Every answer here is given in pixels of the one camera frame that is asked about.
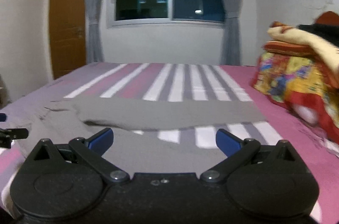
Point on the cream patterned blanket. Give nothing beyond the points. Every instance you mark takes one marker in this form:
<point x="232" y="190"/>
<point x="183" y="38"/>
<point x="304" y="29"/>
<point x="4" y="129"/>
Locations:
<point x="323" y="48"/>

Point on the striped purple pink bed sheet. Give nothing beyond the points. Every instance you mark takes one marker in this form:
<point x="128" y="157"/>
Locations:
<point x="179" y="82"/>

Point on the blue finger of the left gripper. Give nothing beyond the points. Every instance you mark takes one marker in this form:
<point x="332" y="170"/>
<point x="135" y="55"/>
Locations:
<point x="2" y="117"/>
<point x="9" y="135"/>

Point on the brown wooden door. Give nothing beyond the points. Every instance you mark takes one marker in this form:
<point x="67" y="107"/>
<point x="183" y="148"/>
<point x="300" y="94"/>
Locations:
<point x="67" y="36"/>

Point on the grey sweatpants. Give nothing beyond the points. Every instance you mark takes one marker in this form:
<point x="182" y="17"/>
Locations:
<point x="149" y="136"/>

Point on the colourful patterned pillow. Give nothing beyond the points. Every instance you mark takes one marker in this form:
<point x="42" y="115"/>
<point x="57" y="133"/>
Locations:
<point x="288" y="81"/>

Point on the red orange folded cloth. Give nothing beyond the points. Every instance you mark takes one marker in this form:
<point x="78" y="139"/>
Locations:
<point x="284" y="48"/>

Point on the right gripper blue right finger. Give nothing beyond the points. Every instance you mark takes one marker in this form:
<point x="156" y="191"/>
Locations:
<point x="238" y="153"/>

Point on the black cloth on pile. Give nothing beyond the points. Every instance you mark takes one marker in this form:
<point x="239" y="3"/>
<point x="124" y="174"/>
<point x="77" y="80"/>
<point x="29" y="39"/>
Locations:
<point x="327" y="32"/>

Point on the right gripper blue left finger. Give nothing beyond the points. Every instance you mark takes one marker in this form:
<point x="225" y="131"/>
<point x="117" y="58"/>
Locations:
<point x="89" y="152"/>

